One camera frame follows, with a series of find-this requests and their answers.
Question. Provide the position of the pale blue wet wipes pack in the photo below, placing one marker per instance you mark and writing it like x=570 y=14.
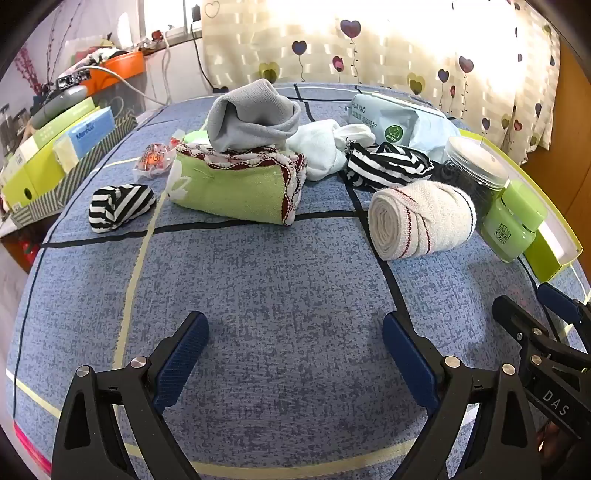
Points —
x=397 y=120

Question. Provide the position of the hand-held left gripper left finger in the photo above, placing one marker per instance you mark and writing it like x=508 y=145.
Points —
x=182 y=360

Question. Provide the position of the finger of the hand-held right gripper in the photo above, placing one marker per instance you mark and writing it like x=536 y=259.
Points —
x=549 y=369
x=561 y=309

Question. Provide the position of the black white striped cloth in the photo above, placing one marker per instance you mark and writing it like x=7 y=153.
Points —
x=388 y=164

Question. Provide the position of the green cloth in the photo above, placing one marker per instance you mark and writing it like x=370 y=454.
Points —
x=196 y=137

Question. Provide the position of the green cream jar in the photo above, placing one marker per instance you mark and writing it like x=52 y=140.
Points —
x=508 y=226

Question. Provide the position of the blue plaid bed sheet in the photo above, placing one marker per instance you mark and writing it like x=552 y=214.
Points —
x=277 y=277

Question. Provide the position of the wooden wardrobe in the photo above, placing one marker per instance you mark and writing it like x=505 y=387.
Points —
x=572 y=138

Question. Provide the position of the red snack packet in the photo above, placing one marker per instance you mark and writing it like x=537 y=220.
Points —
x=152 y=159

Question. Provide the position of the black white striped sock roll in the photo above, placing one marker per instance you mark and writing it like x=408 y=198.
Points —
x=120 y=205

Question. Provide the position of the lime green carton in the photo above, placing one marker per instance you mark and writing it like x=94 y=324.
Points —
x=32 y=175

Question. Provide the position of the blue tissue pack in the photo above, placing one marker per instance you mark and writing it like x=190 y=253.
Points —
x=92 y=129

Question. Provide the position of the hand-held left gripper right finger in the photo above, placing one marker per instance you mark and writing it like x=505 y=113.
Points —
x=411 y=360

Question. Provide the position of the striped storage box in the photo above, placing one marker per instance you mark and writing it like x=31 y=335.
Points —
x=51 y=198

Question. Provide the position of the green towel with red trim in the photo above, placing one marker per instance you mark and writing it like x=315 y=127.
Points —
x=231 y=194

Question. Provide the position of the colourful clutter pile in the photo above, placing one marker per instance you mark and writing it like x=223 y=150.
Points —
x=99 y=54

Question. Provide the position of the orange tray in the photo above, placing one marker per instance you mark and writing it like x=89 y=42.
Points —
x=120 y=69

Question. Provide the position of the heart print curtain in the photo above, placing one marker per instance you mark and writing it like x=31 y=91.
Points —
x=392 y=41

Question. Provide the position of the grey case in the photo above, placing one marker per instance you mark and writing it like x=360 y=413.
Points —
x=55 y=106

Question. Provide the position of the grey knitted sock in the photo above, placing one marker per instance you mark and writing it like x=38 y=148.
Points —
x=249 y=120

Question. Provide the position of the red decorative branches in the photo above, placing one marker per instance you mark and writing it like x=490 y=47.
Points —
x=27 y=69

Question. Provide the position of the yellow-green box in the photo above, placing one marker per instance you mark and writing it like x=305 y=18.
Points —
x=549 y=258

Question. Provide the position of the black power strip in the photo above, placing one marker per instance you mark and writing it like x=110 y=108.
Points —
x=71 y=79

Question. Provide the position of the rolled white towel red stripes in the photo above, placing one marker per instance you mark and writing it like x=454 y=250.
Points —
x=415 y=217

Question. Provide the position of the clear plastic jar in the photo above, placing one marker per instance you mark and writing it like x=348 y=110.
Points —
x=471 y=170

